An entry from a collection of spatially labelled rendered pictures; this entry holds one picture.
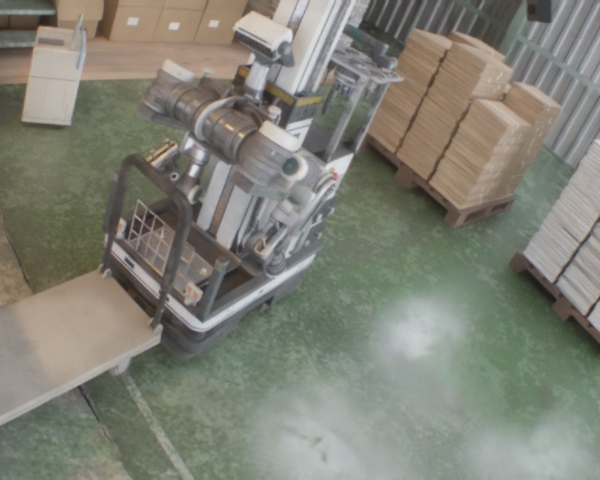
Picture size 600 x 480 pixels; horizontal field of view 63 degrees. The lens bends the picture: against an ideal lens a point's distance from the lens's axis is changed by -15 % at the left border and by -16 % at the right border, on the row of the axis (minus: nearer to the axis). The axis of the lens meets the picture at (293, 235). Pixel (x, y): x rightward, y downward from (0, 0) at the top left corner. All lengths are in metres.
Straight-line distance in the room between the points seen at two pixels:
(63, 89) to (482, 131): 2.75
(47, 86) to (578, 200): 3.46
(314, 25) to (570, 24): 6.82
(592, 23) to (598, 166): 4.72
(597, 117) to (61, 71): 6.91
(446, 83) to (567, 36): 4.58
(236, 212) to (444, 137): 2.26
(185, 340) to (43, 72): 1.83
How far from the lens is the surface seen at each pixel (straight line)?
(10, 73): 3.99
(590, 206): 3.87
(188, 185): 2.29
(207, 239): 2.28
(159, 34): 5.08
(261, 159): 1.64
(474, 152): 3.98
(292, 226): 2.07
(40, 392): 1.79
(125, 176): 1.88
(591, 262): 3.92
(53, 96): 3.31
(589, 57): 8.26
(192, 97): 1.81
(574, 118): 8.26
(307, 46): 1.87
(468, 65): 4.00
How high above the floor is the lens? 1.68
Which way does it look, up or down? 33 degrees down
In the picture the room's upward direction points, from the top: 25 degrees clockwise
